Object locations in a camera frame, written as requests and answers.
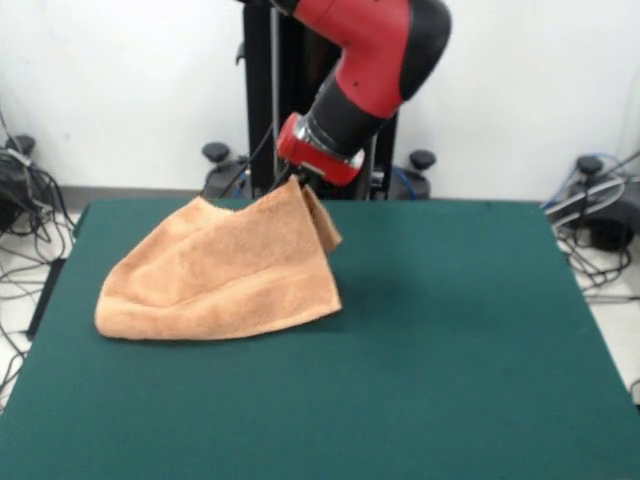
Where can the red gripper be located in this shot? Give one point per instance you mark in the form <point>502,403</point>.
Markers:
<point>305,152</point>

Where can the tan terry towel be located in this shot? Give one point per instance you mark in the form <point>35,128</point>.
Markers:
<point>225,275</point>

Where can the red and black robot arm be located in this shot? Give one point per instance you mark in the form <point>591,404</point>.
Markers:
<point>380,65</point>

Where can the dark green table cloth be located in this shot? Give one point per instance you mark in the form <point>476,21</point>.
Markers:
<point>450,325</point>

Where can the dark grey stand base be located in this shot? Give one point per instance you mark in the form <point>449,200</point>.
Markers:
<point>12,195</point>
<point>607,220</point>

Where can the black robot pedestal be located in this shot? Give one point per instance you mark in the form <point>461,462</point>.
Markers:
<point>300,75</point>

